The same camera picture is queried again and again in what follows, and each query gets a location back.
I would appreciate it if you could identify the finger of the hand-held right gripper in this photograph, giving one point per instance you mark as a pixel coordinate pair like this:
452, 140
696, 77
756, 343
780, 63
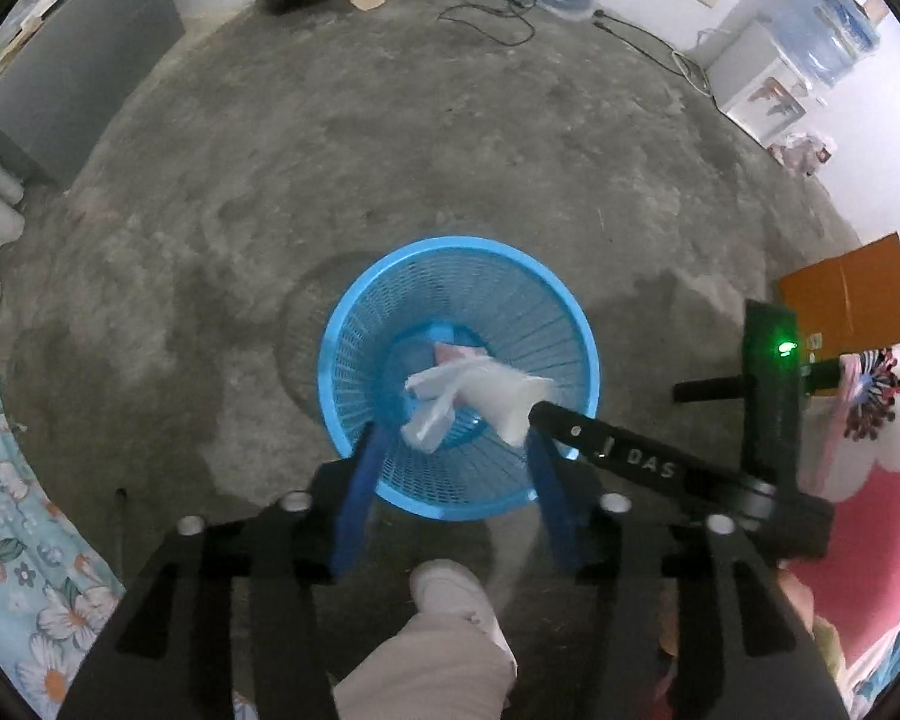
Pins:
630, 457

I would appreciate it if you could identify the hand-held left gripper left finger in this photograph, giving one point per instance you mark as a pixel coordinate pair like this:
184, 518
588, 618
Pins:
360, 499

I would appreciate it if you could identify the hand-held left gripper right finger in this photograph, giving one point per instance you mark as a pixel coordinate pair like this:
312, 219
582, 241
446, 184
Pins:
551, 499

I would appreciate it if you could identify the white plastic bag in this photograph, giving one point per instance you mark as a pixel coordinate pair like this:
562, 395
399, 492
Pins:
495, 394

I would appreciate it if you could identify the blue plastic mesh basket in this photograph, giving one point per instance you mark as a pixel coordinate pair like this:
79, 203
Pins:
495, 277

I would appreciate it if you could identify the person's white shoe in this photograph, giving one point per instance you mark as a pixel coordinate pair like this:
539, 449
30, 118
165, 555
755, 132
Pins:
450, 589

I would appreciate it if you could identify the pink floral blanket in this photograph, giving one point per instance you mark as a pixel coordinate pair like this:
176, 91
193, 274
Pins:
877, 525

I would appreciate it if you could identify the orange cardboard box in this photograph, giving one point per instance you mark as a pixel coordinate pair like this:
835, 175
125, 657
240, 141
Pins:
847, 292

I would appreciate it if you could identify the pink wrapper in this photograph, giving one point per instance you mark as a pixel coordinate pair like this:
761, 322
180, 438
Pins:
457, 351

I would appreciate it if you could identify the person's beige trouser leg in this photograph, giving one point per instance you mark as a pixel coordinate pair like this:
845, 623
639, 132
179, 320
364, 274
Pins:
427, 667

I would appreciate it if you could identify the printed plastic bag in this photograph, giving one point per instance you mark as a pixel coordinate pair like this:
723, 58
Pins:
802, 154

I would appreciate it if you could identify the white water dispenser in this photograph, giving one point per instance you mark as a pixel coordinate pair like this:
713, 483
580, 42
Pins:
757, 82

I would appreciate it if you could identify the light blue floral blanket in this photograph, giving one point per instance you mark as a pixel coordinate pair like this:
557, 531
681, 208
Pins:
22, 577

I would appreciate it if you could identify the grey cabinet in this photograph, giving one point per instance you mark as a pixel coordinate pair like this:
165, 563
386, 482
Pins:
97, 67

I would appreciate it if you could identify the clutter on grey cabinet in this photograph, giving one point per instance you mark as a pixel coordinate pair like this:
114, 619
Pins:
45, 0

